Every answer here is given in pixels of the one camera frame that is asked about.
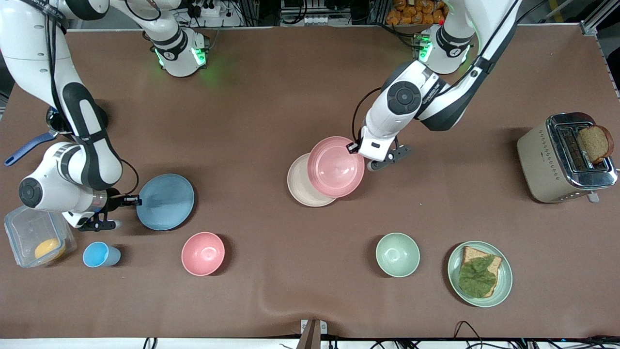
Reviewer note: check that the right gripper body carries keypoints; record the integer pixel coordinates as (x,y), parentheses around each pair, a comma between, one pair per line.
(114,202)

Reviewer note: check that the pink plate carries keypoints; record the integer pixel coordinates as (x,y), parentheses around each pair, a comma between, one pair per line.
(335,167)

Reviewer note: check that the blue plate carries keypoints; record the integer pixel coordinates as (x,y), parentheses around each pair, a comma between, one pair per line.
(165,202)

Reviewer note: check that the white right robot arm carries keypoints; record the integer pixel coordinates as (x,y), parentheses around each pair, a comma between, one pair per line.
(29,48)

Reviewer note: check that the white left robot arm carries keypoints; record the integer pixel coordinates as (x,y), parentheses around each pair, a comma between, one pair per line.
(402,97)

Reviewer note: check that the blue cup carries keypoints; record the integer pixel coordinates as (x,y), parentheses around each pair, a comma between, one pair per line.
(99,255)

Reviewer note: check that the yellow round food item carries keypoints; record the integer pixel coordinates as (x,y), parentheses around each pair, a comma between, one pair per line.
(49,249)

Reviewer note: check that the clear plastic container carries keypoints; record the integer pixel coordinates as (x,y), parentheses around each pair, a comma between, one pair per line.
(24,232)

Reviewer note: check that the beige plate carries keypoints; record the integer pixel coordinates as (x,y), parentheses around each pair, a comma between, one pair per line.
(296,184)

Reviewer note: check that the brown table cover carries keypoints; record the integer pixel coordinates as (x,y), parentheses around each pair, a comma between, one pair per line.
(290,87)

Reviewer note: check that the pink bowl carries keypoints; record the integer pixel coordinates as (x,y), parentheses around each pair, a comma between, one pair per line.
(203,253)

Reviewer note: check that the glass lid blue knob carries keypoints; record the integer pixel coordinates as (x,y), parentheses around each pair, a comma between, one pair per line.
(55,123)

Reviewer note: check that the green bowl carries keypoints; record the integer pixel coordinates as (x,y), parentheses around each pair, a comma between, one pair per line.
(397,255)

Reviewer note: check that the white power strip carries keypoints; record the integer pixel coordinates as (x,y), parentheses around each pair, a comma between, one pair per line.
(327,20)

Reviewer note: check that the bag of oranges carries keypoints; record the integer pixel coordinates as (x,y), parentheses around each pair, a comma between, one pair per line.
(416,12)

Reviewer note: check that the brown bread slice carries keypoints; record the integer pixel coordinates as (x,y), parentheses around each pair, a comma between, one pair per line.
(491,261)

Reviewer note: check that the green lettuce leaf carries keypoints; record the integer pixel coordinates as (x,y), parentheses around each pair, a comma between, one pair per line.
(477,278)

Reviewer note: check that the beige chrome toaster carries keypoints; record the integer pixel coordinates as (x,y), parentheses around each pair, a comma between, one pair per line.
(545,165)

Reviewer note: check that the green plate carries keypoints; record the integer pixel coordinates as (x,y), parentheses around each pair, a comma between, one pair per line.
(503,281)

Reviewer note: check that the metal table clamp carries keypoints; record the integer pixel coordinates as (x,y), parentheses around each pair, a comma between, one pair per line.
(313,332)

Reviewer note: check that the toast slice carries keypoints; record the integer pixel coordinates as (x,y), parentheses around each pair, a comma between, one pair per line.
(595,144)

